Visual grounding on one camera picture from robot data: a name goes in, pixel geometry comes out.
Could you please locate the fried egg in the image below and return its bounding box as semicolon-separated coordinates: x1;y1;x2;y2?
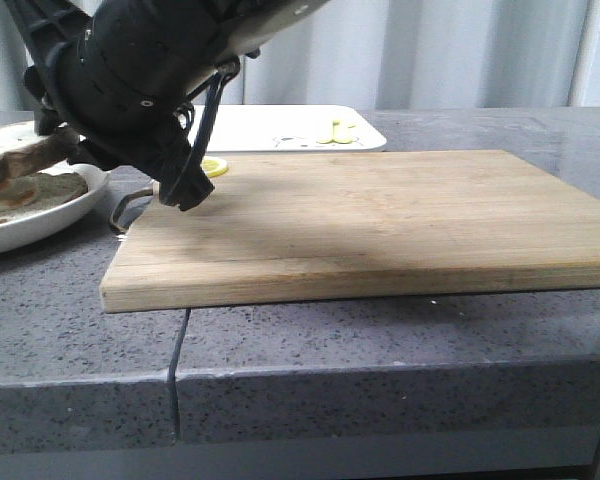
0;176;38;211

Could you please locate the wooden cutting board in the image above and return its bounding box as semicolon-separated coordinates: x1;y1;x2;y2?
100;150;600;313

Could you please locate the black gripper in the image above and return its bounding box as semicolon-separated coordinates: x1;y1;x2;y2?
6;1;240;211

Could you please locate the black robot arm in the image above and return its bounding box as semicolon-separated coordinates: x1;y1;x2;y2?
7;1;319;211

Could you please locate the metal board handle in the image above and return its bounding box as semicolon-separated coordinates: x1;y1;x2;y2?
108;186;153;242

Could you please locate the light green utensil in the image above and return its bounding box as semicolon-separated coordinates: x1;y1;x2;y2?
315;119;355;145

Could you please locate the lemon slice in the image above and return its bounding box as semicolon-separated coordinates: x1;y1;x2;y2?
201;156;229;178

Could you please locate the white round plate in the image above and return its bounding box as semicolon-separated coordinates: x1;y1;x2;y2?
0;161;110;254

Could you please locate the grey curtain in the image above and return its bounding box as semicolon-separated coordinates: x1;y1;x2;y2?
0;0;600;113

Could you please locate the white rectangular tray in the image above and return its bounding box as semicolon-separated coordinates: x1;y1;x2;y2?
207;105;387;155

